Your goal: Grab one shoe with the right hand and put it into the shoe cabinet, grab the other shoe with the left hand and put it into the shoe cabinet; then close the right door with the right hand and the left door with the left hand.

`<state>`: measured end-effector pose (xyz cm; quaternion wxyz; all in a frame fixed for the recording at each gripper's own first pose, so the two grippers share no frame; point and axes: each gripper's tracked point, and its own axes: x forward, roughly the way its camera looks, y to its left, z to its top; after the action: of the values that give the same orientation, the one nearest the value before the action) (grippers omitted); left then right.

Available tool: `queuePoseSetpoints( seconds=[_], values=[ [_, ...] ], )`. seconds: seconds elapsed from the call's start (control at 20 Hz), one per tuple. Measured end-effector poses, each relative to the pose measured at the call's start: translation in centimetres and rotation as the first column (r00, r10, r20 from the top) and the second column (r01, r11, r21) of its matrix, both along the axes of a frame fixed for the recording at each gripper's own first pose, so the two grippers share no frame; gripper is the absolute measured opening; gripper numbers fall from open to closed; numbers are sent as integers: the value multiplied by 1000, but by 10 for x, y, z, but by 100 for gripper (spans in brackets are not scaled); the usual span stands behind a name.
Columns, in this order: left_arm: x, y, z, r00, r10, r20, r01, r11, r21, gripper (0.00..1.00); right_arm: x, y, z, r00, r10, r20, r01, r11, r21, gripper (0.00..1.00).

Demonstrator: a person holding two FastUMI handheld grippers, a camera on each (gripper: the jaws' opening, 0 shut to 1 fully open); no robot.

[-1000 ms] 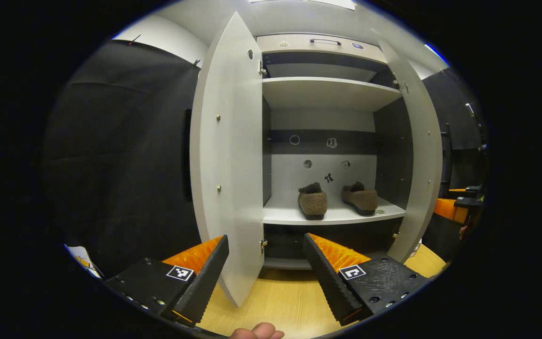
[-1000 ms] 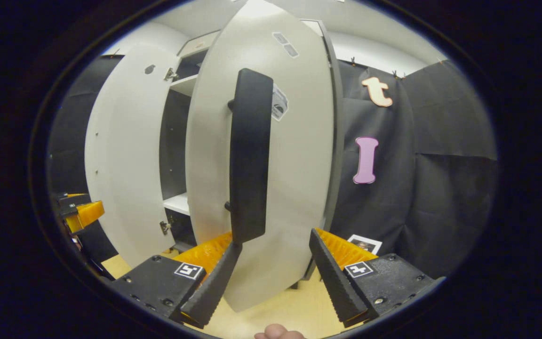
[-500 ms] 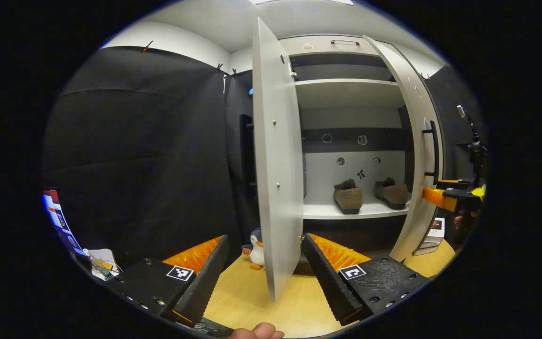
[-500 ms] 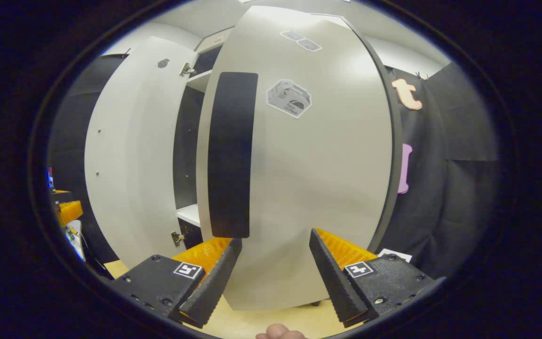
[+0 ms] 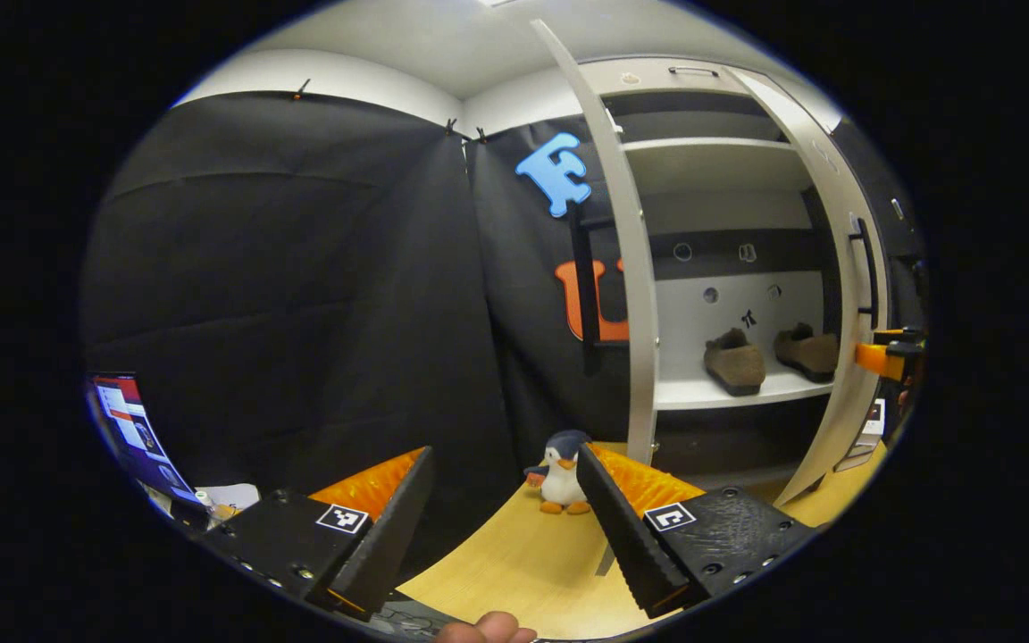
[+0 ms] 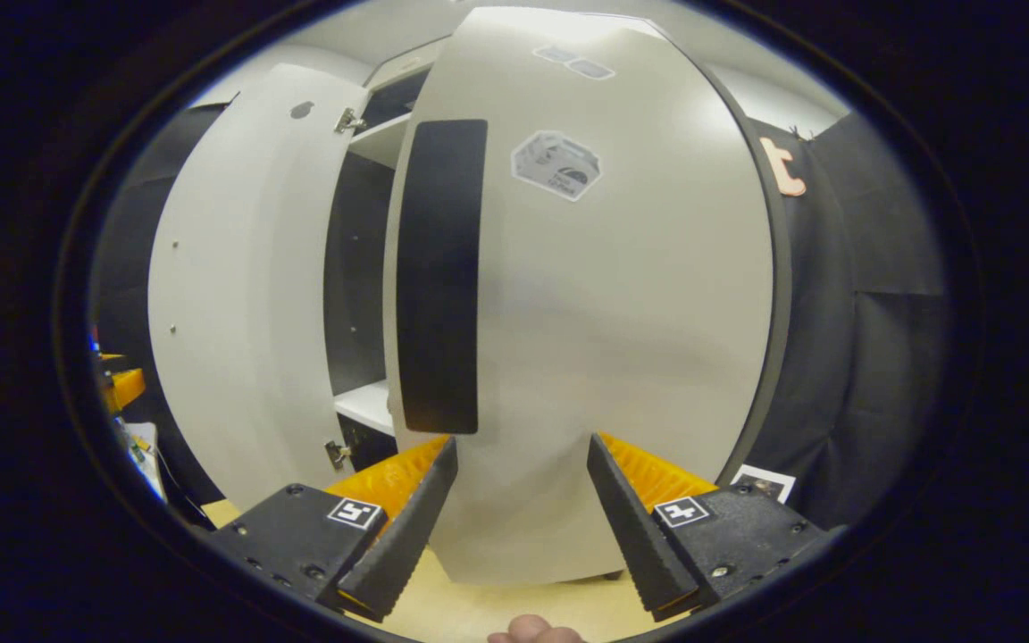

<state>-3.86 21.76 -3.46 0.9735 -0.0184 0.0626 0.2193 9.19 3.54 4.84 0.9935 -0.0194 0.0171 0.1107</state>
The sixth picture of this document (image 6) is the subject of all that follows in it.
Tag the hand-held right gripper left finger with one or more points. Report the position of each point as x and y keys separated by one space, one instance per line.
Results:
x=412 y=527

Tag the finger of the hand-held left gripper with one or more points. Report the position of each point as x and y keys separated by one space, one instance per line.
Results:
x=126 y=388

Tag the white product box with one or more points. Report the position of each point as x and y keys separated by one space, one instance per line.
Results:
x=766 y=480

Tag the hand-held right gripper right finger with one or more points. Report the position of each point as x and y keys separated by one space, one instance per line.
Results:
x=631 y=527

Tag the white printed packet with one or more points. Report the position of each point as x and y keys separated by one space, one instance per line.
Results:
x=144 y=455

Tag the white shoe cabinet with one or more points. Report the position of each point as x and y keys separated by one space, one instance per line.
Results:
x=355 y=268

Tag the metal door hinge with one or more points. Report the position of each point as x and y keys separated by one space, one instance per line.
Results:
x=349 y=121
x=338 y=454

